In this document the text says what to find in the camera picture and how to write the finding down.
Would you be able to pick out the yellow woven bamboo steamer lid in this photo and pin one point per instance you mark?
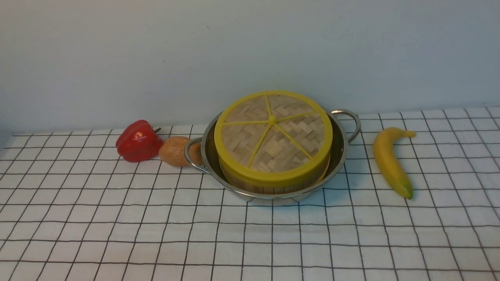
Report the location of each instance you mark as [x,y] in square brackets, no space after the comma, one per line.
[273,136]

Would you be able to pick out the yellow rimmed bamboo steamer basket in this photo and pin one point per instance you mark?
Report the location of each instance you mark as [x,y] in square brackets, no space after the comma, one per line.
[279,187]

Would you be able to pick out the stainless steel pot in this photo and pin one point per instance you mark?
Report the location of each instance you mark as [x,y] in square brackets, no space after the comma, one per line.
[211,163]

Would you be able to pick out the brown potato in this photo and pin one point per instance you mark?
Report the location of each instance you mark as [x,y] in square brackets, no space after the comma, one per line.
[172,152]

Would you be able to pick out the red bell pepper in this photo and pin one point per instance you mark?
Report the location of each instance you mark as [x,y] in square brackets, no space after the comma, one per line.
[139,142]

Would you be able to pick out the yellow banana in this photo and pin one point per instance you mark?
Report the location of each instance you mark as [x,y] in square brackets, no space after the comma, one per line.
[388,163]

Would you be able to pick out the checkered white tablecloth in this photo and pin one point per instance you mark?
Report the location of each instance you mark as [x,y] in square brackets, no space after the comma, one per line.
[72,210]

